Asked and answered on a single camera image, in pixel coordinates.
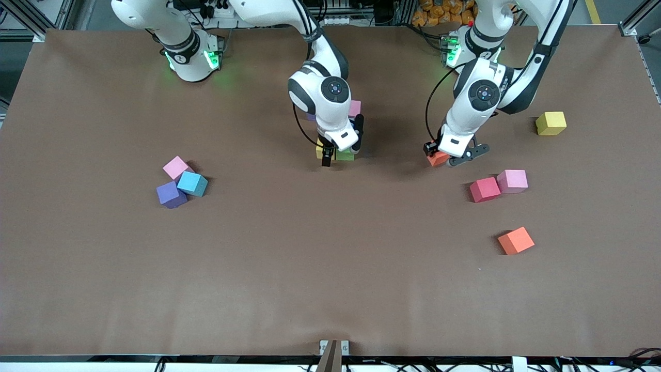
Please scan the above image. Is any red foam cube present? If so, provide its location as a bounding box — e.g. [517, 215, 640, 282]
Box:
[469, 177, 502, 204]

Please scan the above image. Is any brown paper table cover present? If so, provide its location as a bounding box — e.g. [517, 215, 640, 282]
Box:
[0, 25, 661, 358]

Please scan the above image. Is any orange mesh bag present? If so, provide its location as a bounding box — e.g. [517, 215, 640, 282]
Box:
[413, 0, 476, 26]

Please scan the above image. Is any cyan foam cube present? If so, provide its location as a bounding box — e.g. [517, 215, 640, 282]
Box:
[177, 171, 209, 198]

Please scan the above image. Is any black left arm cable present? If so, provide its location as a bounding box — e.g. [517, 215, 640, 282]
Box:
[425, 66, 468, 145]

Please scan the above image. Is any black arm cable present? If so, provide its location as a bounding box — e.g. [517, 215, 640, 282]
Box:
[292, 102, 325, 148]
[425, 66, 468, 145]

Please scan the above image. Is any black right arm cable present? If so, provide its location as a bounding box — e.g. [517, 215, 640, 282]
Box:
[292, 102, 325, 148]

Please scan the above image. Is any metal bracket plate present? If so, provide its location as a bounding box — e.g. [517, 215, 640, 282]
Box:
[319, 339, 350, 356]

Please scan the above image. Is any brown camera pole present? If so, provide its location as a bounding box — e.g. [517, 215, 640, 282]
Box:
[315, 339, 343, 372]

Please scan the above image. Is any aluminium frame profile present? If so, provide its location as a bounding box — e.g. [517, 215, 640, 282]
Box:
[620, 0, 661, 37]
[0, 0, 70, 42]

